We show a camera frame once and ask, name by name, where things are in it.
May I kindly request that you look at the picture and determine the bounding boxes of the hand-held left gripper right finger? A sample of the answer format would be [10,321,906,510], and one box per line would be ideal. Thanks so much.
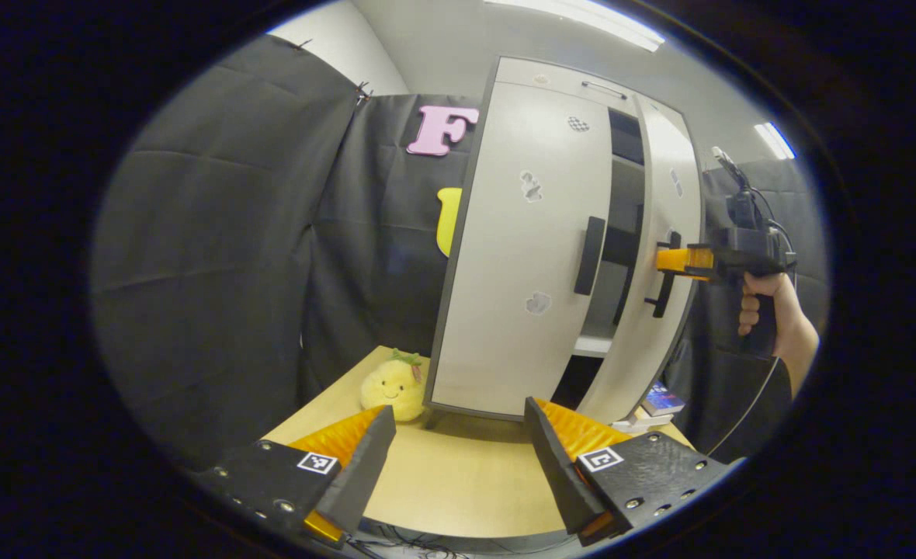
[524,397,730,547]

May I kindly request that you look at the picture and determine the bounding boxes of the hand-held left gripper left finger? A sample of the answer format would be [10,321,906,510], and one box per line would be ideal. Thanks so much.
[194,405,397,544]

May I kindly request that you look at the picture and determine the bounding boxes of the grey cabinet door checkered sticker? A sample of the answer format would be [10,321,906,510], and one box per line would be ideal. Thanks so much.
[427,82,614,420]

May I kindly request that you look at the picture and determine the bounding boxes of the grey double-door shoe cabinet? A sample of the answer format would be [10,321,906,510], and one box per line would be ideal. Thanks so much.
[425,54,707,426]

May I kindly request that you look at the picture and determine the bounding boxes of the yellow plush toy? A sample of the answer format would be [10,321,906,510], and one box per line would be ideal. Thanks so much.
[359,348,432,422]

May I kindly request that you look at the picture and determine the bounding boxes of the small ceiling light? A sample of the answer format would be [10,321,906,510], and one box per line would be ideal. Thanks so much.
[755,122,796,160]

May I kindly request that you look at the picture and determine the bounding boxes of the blue book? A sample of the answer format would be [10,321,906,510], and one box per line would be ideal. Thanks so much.
[643,380,685,416]

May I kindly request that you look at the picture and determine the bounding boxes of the black backdrop cloth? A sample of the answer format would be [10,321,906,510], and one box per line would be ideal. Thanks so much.
[89,35,828,467]

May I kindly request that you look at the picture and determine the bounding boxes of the long ceiling light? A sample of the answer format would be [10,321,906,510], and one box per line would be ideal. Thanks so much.
[485,0,664,51]

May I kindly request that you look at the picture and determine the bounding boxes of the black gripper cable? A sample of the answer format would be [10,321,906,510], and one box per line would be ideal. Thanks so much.
[703,353,783,457]

